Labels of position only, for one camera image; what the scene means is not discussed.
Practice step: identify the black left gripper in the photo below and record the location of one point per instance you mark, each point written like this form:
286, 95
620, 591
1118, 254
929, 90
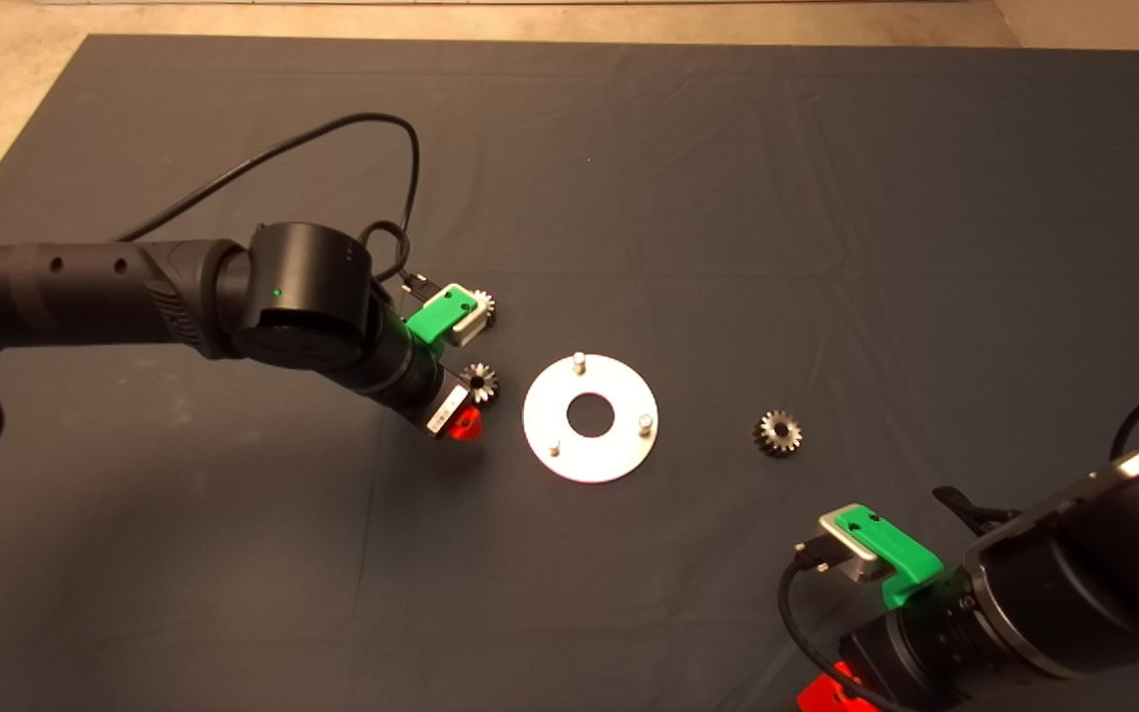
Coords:
406, 366

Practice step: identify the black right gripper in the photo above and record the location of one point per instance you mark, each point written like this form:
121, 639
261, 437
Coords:
916, 653

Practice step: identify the small steel planetary gear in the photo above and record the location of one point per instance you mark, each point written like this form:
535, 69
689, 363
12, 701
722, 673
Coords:
482, 388
778, 440
487, 309

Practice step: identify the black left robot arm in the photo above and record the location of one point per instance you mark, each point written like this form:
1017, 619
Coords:
85, 287

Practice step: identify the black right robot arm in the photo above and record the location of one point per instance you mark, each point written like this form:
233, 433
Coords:
1103, 574

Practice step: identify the round metal carrier plate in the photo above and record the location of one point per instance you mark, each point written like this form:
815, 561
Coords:
550, 405

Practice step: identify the dark grey table cloth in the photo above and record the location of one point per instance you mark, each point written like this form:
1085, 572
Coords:
728, 198

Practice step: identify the left wrist camera green mount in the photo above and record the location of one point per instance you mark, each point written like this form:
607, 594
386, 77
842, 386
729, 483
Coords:
436, 314

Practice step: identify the wrist camera green mount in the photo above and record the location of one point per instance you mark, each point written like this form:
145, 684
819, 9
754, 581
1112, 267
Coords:
436, 314
896, 554

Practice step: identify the right wrist camera green mount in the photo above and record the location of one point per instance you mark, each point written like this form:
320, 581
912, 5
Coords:
896, 554

